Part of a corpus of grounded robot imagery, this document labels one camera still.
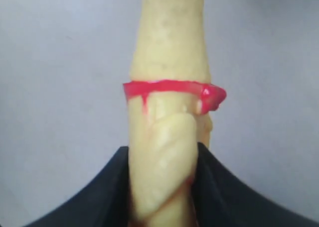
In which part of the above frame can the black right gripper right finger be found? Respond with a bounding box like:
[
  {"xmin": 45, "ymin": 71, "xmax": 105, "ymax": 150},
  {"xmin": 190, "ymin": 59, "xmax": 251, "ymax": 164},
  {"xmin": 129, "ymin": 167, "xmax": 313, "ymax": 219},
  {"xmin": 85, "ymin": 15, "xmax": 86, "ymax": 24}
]
[{"xmin": 193, "ymin": 143, "xmax": 318, "ymax": 227}]

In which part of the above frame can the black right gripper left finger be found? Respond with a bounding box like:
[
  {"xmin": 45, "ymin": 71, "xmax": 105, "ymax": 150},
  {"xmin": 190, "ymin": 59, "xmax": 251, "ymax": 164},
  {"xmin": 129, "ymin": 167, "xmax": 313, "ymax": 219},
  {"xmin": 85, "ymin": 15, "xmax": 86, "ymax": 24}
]
[{"xmin": 28, "ymin": 146, "xmax": 129, "ymax": 227}]

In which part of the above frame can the whole yellow rubber chicken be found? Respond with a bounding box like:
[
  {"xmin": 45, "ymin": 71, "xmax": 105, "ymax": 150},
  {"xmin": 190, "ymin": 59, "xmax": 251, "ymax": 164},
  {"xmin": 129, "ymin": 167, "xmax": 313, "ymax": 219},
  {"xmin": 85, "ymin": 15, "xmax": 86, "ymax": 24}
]
[{"xmin": 127, "ymin": 0, "xmax": 224, "ymax": 227}]

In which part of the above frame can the blue backdrop curtain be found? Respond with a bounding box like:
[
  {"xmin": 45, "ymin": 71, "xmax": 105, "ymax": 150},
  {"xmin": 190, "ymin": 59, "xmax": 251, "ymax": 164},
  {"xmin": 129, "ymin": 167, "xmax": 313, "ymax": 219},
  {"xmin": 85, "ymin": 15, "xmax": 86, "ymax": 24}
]
[{"xmin": 0, "ymin": 0, "xmax": 319, "ymax": 218}]

